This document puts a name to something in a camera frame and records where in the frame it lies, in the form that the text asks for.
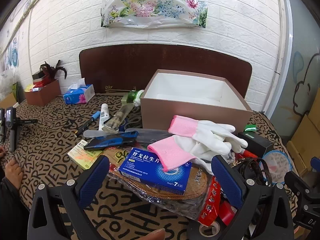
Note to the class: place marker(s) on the person's left hand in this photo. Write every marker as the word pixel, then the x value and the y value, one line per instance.
pixel 153 235

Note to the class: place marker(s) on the white tube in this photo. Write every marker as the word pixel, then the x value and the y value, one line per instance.
pixel 104 116

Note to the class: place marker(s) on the yellow-green medicine box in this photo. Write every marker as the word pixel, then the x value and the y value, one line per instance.
pixel 83 157

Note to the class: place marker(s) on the blue medicine box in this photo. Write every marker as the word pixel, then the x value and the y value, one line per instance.
pixel 150 172

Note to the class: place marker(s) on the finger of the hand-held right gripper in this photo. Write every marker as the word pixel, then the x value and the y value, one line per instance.
pixel 295 180

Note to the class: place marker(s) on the camera on tripod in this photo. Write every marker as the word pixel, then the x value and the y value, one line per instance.
pixel 10 117

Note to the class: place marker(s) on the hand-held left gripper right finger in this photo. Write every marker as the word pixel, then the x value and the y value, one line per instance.
pixel 226 180

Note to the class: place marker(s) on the red glossy object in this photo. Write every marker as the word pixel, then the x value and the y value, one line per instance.
pixel 227 212

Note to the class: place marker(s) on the green mosquito repellent device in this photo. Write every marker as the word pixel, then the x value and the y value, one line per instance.
pixel 135 95

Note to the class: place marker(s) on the black box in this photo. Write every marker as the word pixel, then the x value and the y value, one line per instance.
pixel 257 143

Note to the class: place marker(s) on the blue-rimmed mesh sieve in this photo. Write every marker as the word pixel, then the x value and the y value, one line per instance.
pixel 275 162

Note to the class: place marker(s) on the flattened cardboard box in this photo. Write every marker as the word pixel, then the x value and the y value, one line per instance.
pixel 302 142

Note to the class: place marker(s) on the grey scissors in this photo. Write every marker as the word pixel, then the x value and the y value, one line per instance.
pixel 133 123

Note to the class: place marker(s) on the woven insoles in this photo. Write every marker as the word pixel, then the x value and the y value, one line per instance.
pixel 160 195

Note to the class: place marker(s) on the clear plastic case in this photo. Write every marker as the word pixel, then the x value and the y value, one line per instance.
pixel 100 133

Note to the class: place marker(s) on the pale green small box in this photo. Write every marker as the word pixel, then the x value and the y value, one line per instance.
pixel 125 100

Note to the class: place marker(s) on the tape roll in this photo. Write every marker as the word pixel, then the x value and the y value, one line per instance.
pixel 212 226

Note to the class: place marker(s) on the white plastic bag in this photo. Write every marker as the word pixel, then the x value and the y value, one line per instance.
pixel 5 85

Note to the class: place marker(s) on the blue tissue box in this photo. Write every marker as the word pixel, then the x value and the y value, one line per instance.
pixel 80 95

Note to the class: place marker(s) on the small green packet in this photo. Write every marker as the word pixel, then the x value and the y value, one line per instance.
pixel 250 128

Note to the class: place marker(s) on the plaid fabric pouch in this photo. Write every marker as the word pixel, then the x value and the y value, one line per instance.
pixel 116 121

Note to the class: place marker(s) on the red and black small boxes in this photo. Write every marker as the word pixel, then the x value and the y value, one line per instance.
pixel 40 78

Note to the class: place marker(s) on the pink-brown cardboard box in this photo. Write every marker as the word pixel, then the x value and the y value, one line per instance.
pixel 190 116

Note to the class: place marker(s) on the dark brown headboard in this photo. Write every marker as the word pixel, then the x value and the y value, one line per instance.
pixel 125 65

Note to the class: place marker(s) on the floral plastic bag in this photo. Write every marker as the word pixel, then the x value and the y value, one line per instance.
pixel 155 7

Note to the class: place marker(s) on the red marker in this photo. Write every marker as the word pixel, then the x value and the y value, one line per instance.
pixel 248 153

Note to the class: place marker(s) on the white glove with pink cuff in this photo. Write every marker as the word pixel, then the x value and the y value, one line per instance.
pixel 212 130
pixel 175 152

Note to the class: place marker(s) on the blue marker pen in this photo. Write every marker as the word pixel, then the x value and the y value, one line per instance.
pixel 93 117

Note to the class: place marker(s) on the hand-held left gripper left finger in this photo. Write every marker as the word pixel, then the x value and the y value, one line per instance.
pixel 96 180

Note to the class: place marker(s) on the blue wall stickers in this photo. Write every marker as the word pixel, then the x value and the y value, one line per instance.
pixel 12 55

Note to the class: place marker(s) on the brown open cardboard box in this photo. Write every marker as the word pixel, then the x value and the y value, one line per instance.
pixel 45 95

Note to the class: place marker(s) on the red printed packet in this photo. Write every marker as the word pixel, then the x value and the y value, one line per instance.
pixel 210 202

